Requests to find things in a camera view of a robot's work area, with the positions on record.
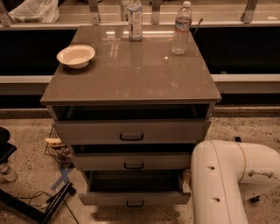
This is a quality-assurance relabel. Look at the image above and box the grey bottom drawer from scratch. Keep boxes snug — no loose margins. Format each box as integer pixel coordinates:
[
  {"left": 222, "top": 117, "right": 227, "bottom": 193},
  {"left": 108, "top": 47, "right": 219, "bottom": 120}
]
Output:
[{"left": 79, "top": 170, "right": 191, "bottom": 207}]

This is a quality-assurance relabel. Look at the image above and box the grey drawer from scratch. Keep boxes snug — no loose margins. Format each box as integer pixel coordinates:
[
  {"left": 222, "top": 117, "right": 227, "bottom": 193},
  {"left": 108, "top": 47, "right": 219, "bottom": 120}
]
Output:
[
  {"left": 71, "top": 152, "right": 191, "bottom": 171},
  {"left": 54, "top": 119, "right": 210, "bottom": 145},
  {"left": 79, "top": 170, "right": 191, "bottom": 207}
]

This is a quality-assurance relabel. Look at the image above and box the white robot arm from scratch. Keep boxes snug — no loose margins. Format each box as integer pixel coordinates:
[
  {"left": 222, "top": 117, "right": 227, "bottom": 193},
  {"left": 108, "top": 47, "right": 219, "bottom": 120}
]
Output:
[{"left": 190, "top": 140, "right": 280, "bottom": 224}]

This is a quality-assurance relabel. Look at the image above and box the grey top drawer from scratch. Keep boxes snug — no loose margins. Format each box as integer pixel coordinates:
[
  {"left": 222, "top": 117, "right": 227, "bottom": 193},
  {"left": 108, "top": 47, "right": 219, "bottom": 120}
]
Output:
[{"left": 54, "top": 119, "right": 210, "bottom": 145}]

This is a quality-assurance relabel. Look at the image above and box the grey drawer cabinet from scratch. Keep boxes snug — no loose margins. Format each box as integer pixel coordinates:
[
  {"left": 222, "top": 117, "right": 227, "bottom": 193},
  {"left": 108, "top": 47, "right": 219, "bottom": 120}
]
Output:
[{"left": 39, "top": 24, "right": 222, "bottom": 194}]

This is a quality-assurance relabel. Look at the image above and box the grey middle drawer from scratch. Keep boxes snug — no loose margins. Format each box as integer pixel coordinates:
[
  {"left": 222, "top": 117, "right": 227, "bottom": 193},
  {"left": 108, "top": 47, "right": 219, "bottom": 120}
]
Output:
[{"left": 71, "top": 152, "right": 191, "bottom": 171}]

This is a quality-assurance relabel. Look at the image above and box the black stand leg right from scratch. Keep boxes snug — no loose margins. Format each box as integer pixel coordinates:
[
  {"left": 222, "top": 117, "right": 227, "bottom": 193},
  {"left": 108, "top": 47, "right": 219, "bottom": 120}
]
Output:
[{"left": 234, "top": 136, "right": 260, "bottom": 203}]

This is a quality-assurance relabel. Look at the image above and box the black stand leg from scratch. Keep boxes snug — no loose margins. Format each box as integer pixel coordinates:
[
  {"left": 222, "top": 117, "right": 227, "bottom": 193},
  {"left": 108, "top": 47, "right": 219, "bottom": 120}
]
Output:
[
  {"left": 234, "top": 136, "right": 260, "bottom": 203},
  {"left": 0, "top": 182, "right": 76, "bottom": 224}
]

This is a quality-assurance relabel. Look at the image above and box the blue tape cross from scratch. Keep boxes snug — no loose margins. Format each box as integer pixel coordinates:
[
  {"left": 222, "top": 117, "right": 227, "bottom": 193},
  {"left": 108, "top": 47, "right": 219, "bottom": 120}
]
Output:
[{"left": 51, "top": 164, "right": 74, "bottom": 191}]

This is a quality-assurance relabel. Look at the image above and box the black stand leg left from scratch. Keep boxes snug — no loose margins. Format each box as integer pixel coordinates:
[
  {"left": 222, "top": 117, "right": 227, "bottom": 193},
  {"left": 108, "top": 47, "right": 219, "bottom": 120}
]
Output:
[{"left": 0, "top": 182, "right": 76, "bottom": 224}]

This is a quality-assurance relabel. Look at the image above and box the clear water bottle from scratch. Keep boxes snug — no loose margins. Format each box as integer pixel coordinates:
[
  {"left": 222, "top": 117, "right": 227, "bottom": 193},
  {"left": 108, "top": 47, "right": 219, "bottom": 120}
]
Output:
[{"left": 171, "top": 1, "right": 192, "bottom": 55}]

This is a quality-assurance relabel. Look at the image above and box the white paper bowl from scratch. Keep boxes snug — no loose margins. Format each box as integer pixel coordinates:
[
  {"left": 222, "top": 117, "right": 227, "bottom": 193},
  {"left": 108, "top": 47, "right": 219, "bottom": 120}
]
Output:
[{"left": 57, "top": 45, "right": 95, "bottom": 69}]

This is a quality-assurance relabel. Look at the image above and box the labelled drink bottle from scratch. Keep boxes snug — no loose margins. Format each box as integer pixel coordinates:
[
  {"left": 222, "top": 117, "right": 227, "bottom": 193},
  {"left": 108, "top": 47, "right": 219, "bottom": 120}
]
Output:
[{"left": 127, "top": 0, "right": 143, "bottom": 41}]

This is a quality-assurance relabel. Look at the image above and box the plastic bottle on floor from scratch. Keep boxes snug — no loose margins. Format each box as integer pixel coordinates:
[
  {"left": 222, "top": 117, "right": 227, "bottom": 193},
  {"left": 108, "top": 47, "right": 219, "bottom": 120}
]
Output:
[{"left": 0, "top": 163, "right": 18, "bottom": 182}]

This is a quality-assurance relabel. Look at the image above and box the white cup behind bottle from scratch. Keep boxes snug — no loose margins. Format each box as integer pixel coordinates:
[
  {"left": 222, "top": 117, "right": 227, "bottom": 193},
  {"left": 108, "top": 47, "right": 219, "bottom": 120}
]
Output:
[{"left": 120, "top": 0, "right": 129, "bottom": 21}]

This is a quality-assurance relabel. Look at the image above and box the white plastic bag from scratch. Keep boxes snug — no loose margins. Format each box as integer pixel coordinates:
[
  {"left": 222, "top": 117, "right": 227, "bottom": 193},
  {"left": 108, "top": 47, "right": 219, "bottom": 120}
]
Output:
[{"left": 9, "top": 0, "right": 60, "bottom": 23}]

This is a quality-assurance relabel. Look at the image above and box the wire basket with snacks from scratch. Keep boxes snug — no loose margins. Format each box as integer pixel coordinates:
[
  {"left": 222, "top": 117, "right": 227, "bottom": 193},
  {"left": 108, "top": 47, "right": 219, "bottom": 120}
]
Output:
[{"left": 45, "top": 128, "right": 72, "bottom": 165}]

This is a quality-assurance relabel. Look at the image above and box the black floor cable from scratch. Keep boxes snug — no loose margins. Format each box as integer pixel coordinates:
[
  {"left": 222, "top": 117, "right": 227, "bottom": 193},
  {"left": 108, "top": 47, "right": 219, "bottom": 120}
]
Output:
[{"left": 15, "top": 190, "right": 80, "bottom": 224}]

